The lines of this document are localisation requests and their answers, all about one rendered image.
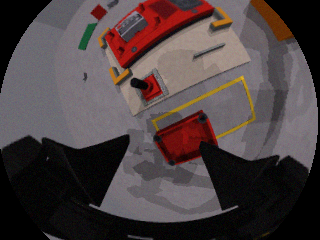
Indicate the green flat rectangular mat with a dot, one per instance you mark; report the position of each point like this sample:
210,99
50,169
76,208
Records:
88,33

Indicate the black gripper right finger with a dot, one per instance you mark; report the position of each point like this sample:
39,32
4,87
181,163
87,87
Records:
232,176

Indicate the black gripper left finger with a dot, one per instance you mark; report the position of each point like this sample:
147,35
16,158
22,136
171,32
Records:
93,167

